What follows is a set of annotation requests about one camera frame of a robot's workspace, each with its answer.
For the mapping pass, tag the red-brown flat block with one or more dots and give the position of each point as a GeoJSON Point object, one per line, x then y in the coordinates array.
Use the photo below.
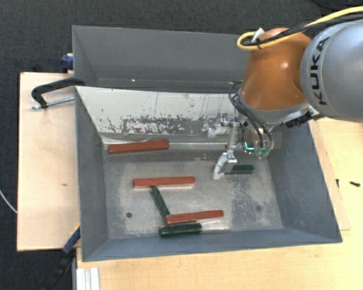
{"type": "Point", "coordinates": [193, 217]}
{"type": "Point", "coordinates": [139, 146]}
{"type": "Point", "coordinates": [163, 182]}

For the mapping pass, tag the grey metal bin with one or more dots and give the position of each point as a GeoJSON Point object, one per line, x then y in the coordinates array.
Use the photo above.
{"type": "Point", "coordinates": [181, 198]}

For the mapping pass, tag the small black screw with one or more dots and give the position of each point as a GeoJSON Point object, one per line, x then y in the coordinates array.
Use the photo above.
{"type": "Point", "coordinates": [355, 184]}

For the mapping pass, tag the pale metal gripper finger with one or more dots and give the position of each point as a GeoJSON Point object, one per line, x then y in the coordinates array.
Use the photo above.
{"type": "Point", "coordinates": [219, 169]}
{"type": "Point", "coordinates": [232, 159]}

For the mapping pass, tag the black cylinder on white bracket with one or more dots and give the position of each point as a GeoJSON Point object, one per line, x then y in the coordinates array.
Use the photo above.
{"type": "Point", "coordinates": [296, 120]}

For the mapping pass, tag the dark green flat block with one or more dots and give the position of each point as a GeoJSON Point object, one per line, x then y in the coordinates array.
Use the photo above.
{"type": "Point", "coordinates": [243, 169]}
{"type": "Point", "coordinates": [180, 230]}
{"type": "Point", "coordinates": [159, 201]}

